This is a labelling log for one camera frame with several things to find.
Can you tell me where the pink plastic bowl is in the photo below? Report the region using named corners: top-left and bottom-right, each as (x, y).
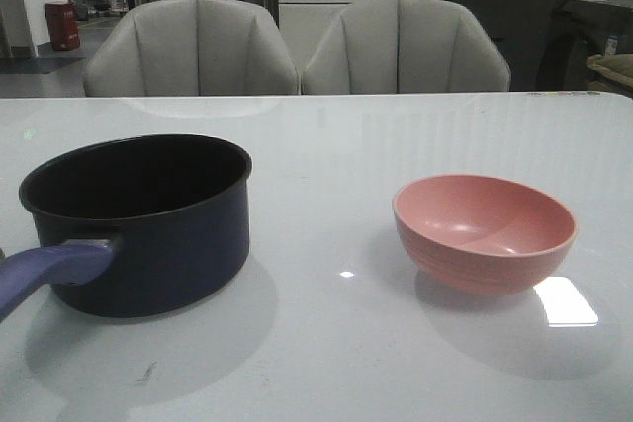
top-left (392, 174), bottom-right (578, 295)

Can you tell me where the right grey upholstered chair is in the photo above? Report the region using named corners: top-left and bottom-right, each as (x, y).
top-left (301, 0), bottom-right (511, 95)

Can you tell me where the grey upholstered chair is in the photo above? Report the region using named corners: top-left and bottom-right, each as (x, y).
top-left (83, 0), bottom-right (299, 97)
top-left (301, 0), bottom-right (511, 95)

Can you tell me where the dark blue saucepan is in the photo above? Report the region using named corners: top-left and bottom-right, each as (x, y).
top-left (1, 134), bottom-right (252, 318)

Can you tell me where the left grey upholstered chair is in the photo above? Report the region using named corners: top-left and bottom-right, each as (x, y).
top-left (83, 0), bottom-right (299, 97)

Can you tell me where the red trash bin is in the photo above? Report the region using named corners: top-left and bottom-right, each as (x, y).
top-left (45, 1), bottom-right (80, 51)

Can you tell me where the dark glass side table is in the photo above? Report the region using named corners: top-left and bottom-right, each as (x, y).
top-left (535, 0), bottom-right (632, 91)

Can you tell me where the beige cushion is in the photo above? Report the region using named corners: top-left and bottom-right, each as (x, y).
top-left (586, 53), bottom-right (633, 98)

